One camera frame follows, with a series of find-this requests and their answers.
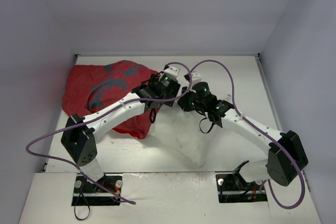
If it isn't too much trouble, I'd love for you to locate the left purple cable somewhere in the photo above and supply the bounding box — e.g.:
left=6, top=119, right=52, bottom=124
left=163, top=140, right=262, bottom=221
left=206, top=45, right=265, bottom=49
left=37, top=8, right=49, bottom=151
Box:
left=25, top=61, right=190, bottom=205

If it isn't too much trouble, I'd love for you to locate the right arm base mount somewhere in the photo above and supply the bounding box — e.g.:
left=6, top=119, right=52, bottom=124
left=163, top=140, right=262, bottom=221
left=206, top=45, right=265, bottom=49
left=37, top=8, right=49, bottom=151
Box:
left=215, top=161, right=268, bottom=204

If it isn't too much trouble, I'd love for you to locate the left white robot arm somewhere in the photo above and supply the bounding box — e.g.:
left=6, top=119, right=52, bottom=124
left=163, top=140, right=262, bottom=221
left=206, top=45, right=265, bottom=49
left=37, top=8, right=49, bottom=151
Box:
left=61, top=70, right=180, bottom=193

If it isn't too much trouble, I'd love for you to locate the white pillow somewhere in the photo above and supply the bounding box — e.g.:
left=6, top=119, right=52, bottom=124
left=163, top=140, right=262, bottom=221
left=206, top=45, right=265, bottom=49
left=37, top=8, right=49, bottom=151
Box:
left=149, top=103, right=228, bottom=172

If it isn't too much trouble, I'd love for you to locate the thin black wire loop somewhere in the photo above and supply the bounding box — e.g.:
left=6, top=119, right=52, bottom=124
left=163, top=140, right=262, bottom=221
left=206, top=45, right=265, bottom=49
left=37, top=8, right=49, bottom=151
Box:
left=73, top=192, right=91, bottom=221

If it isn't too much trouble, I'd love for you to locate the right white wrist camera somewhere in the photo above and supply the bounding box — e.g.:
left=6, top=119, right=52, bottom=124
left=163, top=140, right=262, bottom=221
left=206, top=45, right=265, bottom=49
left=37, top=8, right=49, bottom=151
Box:
left=184, top=71, right=202, bottom=87

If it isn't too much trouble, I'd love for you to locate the red navy pillowcase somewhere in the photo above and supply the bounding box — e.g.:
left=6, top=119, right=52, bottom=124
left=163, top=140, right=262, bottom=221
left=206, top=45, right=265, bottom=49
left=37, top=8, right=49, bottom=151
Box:
left=62, top=60, right=165, bottom=140

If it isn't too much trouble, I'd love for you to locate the purple cable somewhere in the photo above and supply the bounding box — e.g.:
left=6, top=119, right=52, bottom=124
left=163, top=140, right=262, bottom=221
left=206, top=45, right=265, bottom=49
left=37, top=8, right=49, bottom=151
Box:
left=25, top=61, right=190, bottom=205
left=187, top=60, right=307, bottom=209

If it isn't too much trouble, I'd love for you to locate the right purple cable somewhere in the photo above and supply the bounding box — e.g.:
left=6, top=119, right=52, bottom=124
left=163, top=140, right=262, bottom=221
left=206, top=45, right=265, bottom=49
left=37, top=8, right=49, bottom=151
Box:
left=187, top=60, right=307, bottom=209

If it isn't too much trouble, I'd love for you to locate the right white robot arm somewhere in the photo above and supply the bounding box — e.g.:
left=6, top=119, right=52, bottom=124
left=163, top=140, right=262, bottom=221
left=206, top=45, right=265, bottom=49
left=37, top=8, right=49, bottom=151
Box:
left=177, top=82, right=308, bottom=188

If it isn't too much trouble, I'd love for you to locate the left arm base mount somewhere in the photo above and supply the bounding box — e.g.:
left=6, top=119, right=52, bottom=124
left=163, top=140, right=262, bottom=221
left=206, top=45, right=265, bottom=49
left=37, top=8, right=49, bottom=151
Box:
left=71, top=174, right=122, bottom=206

